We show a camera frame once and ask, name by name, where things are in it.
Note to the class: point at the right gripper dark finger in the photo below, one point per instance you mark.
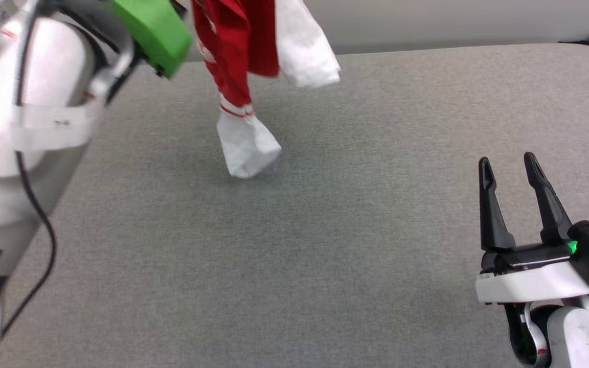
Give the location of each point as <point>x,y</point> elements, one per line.
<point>491,220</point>
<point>550,209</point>

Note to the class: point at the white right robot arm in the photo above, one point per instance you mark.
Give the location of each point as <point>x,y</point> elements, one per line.
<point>581,337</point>

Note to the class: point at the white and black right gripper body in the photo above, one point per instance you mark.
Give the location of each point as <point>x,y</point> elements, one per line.
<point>529,283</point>

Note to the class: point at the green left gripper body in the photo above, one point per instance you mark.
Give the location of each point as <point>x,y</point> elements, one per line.
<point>154,30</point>

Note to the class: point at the red and white garment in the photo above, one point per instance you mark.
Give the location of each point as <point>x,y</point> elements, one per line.
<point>233,46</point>

